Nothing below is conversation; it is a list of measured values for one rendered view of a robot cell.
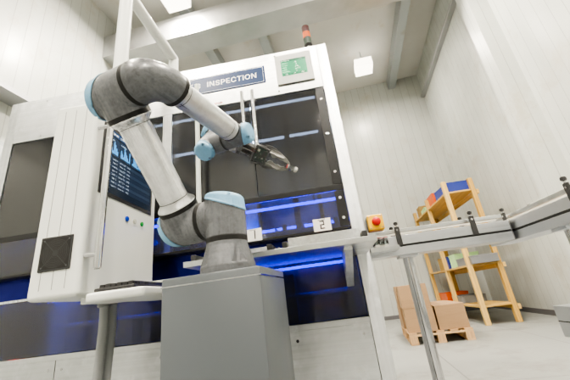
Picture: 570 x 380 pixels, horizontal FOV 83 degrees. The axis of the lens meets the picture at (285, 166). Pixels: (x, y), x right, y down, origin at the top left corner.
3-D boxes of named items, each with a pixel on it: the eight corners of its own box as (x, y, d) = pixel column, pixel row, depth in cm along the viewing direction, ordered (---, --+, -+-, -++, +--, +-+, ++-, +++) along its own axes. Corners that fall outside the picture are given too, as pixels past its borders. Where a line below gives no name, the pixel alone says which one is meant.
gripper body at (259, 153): (263, 167, 126) (234, 154, 125) (264, 164, 134) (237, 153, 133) (271, 149, 125) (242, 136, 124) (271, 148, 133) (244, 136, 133)
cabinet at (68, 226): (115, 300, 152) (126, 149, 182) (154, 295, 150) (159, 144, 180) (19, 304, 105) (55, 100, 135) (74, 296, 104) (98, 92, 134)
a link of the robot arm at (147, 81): (155, 34, 78) (254, 122, 120) (121, 51, 82) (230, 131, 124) (153, 73, 73) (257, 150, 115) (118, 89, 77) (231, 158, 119)
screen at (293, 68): (278, 86, 189) (274, 58, 197) (315, 79, 187) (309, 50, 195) (277, 85, 188) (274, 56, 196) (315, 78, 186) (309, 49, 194)
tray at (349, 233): (298, 257, 149) (298, 249, 150) (355, 249, 147) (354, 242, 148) (288, 248, 118) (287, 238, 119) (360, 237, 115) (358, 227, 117)
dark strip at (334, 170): (340, 226, 156) (315, 89, 186) (349, 225, 155) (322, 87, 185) (340, 226, 155) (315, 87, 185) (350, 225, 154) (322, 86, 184)
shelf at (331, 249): (224, 275, 162) (224, 271, 163) (365, 255, 156) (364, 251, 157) (182, 267, 118) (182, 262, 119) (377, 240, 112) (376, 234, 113)
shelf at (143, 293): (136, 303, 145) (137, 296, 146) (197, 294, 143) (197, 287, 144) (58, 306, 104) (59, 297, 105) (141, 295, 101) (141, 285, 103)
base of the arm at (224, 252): (246, 269, 80) (243, 229, 84) (189, 277, 83) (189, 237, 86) (263, 271, 94) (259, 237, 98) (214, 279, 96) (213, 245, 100)
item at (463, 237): (368, 259, 156) (361, 226, 162) (366, 261, 171) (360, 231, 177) (517, 238, 150) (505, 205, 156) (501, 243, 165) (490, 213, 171)
